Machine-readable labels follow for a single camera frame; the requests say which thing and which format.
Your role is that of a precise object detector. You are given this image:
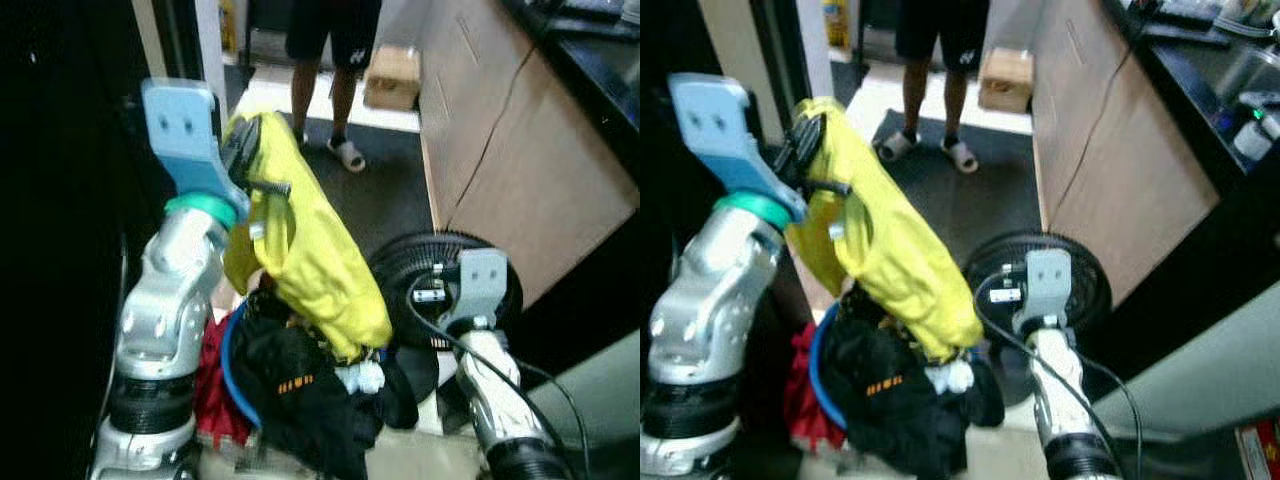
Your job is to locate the white garment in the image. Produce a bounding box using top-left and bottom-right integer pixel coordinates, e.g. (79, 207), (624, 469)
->
(925, 358), (976, 394)
(335, 358), (386, 396)

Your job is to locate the white bottle with green cap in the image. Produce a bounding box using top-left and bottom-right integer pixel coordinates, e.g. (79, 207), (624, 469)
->
(1232, 95), (1280, 163)

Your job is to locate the black garment with orange print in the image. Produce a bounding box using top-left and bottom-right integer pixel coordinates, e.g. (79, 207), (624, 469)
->
(228, 290), (421, 480)
(815, 290), (1006, 480)

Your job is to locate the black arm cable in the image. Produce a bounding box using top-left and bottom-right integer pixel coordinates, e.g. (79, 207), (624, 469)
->
(403, 275), (593, 480)
(972, 272), (1146, 480)

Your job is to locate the wooden cabinet panel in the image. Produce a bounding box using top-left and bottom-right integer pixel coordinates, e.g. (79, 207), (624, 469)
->
(418, 0), (641, 306)
(1030, 0), (1221, 306)

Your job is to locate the grey top-load washing machine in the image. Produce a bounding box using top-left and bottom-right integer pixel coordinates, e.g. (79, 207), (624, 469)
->
(1090, 280), (1280, 446)

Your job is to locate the red garment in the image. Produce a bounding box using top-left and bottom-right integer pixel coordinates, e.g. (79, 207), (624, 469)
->
(193, 315), (251, 449)
(785, 322), (846, 453)

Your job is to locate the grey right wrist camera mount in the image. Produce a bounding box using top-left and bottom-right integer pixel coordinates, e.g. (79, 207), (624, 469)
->
(455, 248), (509, 331)
(1012, 248), (1073, 336)

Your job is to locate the light blue left wrist camera mount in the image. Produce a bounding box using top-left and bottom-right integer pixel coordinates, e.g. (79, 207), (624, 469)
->
(668, 72), (809, 223)
(140, 78), (251, 216)

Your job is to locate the red package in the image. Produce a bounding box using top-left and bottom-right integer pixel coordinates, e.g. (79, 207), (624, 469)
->
(1235, 420), (1280, 480)

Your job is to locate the black countertop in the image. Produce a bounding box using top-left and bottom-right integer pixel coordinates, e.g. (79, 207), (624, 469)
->
(1100, 0), (1280, 201)
(500, 0), (641, 131)

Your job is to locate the stainless steel sink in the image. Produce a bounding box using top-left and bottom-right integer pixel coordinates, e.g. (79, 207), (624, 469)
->
(1200, 40), (1280, 131)

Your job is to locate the dark grey floor mat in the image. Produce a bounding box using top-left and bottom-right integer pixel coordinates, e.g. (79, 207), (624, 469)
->
(235, 112), (436, 261)
(870, 108), (1046, 266)

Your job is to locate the cardboard box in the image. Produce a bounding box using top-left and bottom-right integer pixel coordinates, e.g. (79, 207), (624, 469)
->
(978, 47), (1035, 114)
(362, 45), (423, 111)

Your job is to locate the yellow garment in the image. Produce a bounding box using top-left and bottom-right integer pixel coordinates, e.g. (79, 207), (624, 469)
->
(785, 97), (986, 363)
(222, 108), (394, 363)

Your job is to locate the person in black shorts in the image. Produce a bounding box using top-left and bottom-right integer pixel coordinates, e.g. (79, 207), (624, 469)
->
(893, 0), (991, 151)
(285, 0), (383, 151)

